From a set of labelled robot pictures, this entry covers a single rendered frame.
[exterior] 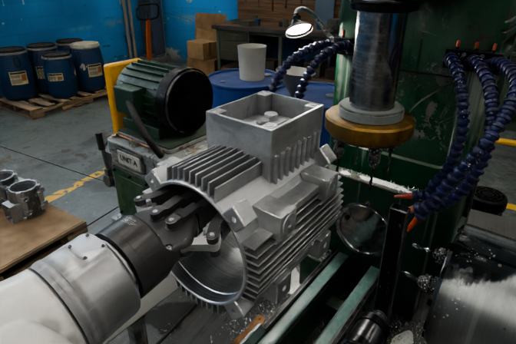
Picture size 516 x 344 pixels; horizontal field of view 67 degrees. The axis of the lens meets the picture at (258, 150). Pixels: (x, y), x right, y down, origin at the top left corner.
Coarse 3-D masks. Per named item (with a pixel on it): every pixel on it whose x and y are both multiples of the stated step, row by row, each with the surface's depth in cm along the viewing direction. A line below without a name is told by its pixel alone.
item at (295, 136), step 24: (264, 96) 55; (216, 120) 48; (240, 120) 46; (264, 120) 49; (288, 120) 55; (312, 120) 50; (216, 144) 49; (240, 144) 46; (264, 144) 44; (288, 144) 47; (312, 144) 52; (264, 168) 45; (288, 168) 48
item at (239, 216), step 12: (324, 156) 52; (156, 168) 46; (156, 180) 45; (240, 204) 39; (228, 216) 40; (240, 216) 39; (252, 216) 40; (240, 228) 39; (240, 300) 44; (228, 312) 45; (240, 312) 44
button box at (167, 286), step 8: (168, 280) 75; (160, 288) 74; (168, 288) 75; (176, 288) 76; (144, 296) 71; (152, 296) 72; (160, 296) 73; (144, 304) 71; (152, 304) 72; (144, 312) 70; (128, 320) 68; (136, 320) 69; (120, 328) 67; (112, 336) 66
